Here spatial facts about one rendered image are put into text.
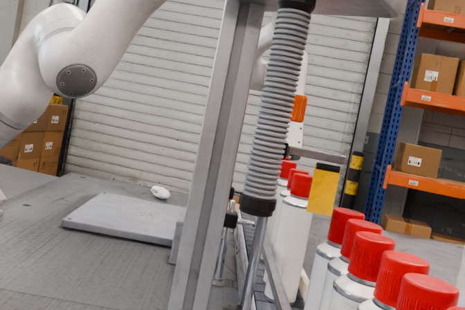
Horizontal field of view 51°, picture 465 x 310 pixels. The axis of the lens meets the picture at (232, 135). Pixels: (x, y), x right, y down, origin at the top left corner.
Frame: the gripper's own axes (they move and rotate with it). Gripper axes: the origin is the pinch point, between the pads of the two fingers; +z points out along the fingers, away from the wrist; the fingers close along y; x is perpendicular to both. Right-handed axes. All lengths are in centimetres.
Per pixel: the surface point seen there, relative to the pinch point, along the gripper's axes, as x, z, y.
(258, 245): -57, 23, -8
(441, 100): 245, -144, 159
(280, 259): -34.1, 21.9, -1.9
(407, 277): -82, 25, -2
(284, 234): -35.4, 18.2, -2.0
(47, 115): 326, -95, -172
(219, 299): -20.5, 29.8, -9.4
